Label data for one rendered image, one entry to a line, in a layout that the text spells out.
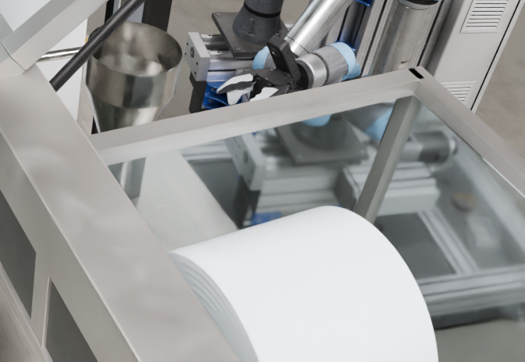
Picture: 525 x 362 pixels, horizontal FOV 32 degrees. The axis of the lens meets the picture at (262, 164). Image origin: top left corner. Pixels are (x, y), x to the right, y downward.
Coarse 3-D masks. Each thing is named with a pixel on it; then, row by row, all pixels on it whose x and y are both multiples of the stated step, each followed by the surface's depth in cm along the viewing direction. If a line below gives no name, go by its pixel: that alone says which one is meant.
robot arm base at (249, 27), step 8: (248, 8) 273; (240, 16) 276; (248, 16) 274; (256, 16) 273; (264, 16) 272; (272, 16) 273; (240, 24) 276; (248, 24) 275; (256, 24) 274; (264, 24) 274; (272, 24) 275; (280, 24) 279; (240, 32) 276; (248, 32) 276; (256, 32) 274; (264, 32) 275; (272, 32) 276; (280, 32) 280; (248, 40) 276; (256, 40) 276; (264, 40) 276
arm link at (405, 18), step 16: (400, 0) 208; (416, 0) 206; (432, 0) 206; (400, 16) 211; (416, 16) 210; (384, 32) 216; (400, 32) 213; (416, 32) 214; (384, 48) 217; (400, 48) 216; (384, 64) 219; (400, 64) 219
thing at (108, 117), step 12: (108, 60) 141; (120, 60) 142; (132, 60) 143; (144, 60) 143; (132, 72) 143; (144, 72) 143; (156, 72) 143; (96, 108) 135; (108, 108) 133; (120, 108) 132; (156, 108) 134; (96, 120) 139; (108, 120) 136; (120, 120) 135; (132, 120) 135; (144, 120) 136; (156, 120) 139
